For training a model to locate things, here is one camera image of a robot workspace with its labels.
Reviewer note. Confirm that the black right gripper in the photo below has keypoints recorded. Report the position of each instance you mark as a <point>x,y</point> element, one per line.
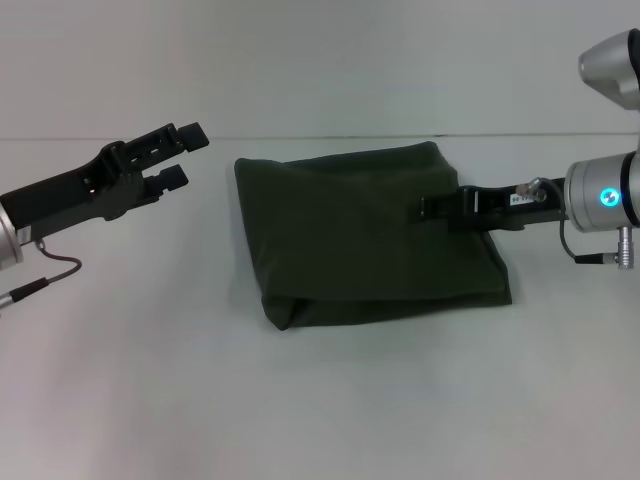
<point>505,202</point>

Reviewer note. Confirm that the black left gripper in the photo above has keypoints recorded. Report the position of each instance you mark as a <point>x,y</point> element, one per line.
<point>70,195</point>

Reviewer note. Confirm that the dark green t-shirt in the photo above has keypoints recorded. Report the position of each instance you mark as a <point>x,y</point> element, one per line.
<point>365,235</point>

